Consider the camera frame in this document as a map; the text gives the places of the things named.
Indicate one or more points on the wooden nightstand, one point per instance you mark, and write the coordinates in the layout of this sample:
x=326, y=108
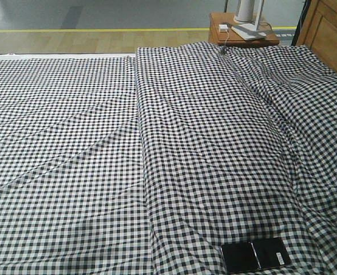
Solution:
x=233, y=39

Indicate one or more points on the white charger block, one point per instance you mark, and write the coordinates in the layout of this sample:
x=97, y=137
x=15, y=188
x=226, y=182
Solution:
x=223, y=28

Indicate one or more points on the checkered duvet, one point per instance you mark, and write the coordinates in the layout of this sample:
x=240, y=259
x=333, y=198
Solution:
x=238, y=145

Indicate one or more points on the black foldable phone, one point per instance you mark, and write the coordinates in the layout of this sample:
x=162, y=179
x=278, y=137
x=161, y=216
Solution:
x=256, y=255

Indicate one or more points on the checkered bed sheet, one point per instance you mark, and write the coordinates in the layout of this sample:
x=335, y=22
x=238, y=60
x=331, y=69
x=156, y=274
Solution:
x=72, y=199

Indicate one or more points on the wooden headboard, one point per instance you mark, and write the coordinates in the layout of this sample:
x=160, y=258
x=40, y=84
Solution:
x=319, y=31

